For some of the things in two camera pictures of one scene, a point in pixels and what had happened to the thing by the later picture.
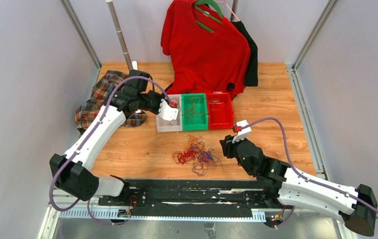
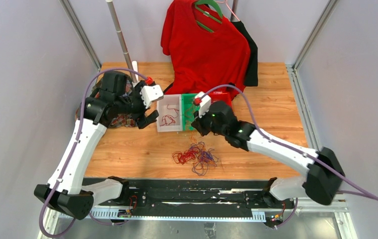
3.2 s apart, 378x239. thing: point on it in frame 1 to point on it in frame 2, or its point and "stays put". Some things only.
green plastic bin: x=194 y=113 stays put
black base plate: x=195 y=194 stays put
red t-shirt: x=206 y=56 stays put
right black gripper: x=227 y=145 to x=197 y=123
